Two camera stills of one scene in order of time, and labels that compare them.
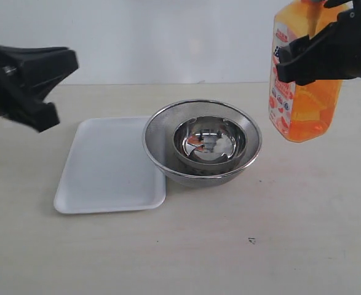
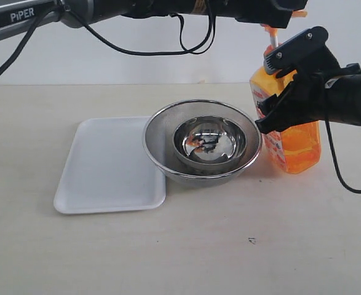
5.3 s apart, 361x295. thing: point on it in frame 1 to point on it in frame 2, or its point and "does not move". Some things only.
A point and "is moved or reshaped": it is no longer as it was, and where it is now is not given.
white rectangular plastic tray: [107, 169] does not move
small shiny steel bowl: [210, 141] does not move
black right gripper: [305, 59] to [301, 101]
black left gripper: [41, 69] to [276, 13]
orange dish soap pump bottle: [308, 111] is moved or reshaped
